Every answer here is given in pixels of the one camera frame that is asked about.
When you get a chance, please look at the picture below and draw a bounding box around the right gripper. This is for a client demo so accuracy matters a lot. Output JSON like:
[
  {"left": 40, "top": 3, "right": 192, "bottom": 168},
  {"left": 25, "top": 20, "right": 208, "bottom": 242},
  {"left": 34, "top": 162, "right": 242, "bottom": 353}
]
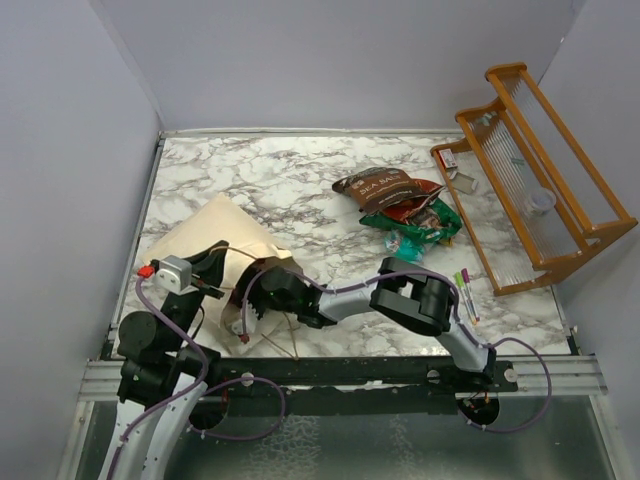
[{"left": 234, "top": 269, "right": 299, "bottom": 321}]

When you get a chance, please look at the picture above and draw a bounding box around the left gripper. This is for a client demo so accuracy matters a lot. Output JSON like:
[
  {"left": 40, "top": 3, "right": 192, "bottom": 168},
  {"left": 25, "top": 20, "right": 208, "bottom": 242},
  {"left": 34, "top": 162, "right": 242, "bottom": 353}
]
[{"left": 162, "top": 238, "right": 229, "bottom": 350}]

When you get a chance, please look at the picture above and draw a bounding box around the beige paper bag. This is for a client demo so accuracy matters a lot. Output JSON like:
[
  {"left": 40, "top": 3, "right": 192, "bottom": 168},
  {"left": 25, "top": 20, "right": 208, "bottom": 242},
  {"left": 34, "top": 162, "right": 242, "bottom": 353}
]
[{"left": 139, "top": 194, "right": 302, "bottom": 357}]

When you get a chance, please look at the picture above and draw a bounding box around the dark brown chocolate packet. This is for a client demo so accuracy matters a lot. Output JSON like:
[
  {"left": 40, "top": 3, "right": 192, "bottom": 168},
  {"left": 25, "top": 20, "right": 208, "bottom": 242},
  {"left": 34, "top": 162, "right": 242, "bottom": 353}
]
[{"left": 332, "top": 167, "right": 422, "bottom": 214}]

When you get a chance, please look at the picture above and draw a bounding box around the red doritos bag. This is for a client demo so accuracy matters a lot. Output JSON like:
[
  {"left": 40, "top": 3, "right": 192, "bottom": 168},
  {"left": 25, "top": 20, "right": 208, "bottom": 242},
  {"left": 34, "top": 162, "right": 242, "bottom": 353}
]
[{"left": 382, "top": 179, "right": 444, "bottom": 224}]

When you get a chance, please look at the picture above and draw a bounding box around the green crisps bag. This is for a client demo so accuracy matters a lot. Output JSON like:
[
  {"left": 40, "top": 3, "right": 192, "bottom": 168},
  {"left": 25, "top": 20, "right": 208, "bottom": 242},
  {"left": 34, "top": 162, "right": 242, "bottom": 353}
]
[{"left": 359, "top": 198, "right": 462, "bottom": 245}]

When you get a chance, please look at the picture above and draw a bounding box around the teal snack packet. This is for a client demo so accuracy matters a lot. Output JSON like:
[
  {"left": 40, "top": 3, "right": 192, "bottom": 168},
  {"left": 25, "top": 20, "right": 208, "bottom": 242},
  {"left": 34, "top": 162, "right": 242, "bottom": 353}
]
[{"left": 385, "top": 230, "right": 425, "bottom": 263}]

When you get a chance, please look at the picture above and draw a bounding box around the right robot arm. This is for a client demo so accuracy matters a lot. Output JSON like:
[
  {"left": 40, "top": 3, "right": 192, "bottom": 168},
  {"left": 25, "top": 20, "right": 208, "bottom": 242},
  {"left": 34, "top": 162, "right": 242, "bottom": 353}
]
[{"left": 232, "top": 257, "right": 496, "bottom": 391}]

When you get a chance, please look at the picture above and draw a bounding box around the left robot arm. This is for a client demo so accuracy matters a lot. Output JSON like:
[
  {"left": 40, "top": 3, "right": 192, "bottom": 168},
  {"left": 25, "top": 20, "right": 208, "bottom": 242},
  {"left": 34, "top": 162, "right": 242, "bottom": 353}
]
[{"left": 99, "top": 241, "right": 229, "bottom": 479}]

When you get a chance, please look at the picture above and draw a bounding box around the green marker pen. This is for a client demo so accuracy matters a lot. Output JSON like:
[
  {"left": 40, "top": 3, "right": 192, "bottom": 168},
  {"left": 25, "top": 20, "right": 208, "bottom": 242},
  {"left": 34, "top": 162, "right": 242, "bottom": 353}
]
[{"left": 454, "top": 272, "right": 477, "bottom": 325}]

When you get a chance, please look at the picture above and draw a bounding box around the purple marker pen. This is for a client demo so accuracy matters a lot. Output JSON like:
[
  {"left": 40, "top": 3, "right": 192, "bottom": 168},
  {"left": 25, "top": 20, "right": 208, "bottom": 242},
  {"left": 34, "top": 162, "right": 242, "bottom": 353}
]
[{"left": 460, "top": 268, "right": 480, "bottom": 324}]

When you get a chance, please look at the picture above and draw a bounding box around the small red card box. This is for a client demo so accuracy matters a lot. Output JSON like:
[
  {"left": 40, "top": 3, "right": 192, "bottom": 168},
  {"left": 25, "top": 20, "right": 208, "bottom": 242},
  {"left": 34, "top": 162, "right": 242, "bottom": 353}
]
[{"left": 438, "top": 149, "right": 458, "bottom": 170}]

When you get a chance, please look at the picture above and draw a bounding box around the wooden rack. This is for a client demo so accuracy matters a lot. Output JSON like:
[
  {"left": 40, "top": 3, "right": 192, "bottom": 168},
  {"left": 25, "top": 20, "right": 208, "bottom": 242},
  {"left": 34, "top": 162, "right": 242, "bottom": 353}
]
[{"left": 431, "top": 63, "right": 638, "bottom": 296}]

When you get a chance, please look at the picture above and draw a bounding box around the clear plastic cup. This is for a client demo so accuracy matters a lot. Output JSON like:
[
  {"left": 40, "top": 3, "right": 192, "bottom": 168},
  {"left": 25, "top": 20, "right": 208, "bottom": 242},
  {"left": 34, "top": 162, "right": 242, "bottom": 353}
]
[{"left": 527, "top": 188, "right": 556, "bottom": 215}]

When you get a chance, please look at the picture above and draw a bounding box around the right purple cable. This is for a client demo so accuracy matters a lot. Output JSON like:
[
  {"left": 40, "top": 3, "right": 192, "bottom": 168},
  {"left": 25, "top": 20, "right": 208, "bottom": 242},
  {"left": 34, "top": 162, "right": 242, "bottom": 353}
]
[{"left": 239, "top": 267, "right": 554, "bottom": 436}]

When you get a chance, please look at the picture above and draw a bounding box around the purple cable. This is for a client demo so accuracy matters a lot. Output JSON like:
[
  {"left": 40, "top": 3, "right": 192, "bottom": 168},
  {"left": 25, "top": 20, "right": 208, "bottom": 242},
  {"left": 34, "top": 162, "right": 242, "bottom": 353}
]
[
  {"left": 239, "top": 267, "right": 554, "bottom": 436},
  {"left": 104, "top": 274, "right": 209, "bottom": 479}
]

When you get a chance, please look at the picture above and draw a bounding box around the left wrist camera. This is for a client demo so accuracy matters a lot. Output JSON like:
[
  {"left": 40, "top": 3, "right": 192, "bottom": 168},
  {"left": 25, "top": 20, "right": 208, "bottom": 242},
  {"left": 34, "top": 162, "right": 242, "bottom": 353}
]
[{"left": 137, "top": 255, "right": 196, "bottom": 295}]

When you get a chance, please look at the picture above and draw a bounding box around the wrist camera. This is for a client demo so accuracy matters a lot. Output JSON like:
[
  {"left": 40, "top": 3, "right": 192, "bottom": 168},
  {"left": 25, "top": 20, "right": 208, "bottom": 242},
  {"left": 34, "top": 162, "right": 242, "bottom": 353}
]
[
  {"left": 228, "top": 319, "right": 256, "bottom": 345},
  {"left": 137, "top": 255, "right": 196, "bottom": 295}
]

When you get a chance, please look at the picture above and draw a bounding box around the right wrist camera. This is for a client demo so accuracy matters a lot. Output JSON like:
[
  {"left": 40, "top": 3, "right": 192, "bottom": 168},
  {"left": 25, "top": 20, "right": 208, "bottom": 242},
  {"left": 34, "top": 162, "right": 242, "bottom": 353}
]
[{"left": 228, "top": 319, "right": 256, "bottom": 345}]

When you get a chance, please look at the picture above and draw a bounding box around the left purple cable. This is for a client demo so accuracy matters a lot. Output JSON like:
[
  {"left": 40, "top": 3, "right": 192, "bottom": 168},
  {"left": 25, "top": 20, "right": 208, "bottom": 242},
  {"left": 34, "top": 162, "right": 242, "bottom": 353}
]
[{"left": 104, "top": 274, "right": 209, "bottom": 479}]

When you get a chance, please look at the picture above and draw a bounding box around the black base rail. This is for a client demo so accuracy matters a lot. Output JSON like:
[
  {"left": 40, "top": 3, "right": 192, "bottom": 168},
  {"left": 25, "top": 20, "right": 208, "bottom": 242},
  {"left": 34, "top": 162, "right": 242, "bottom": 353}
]
[{"left": 192, "top": 356, "right": 518, "bottom": 421}]

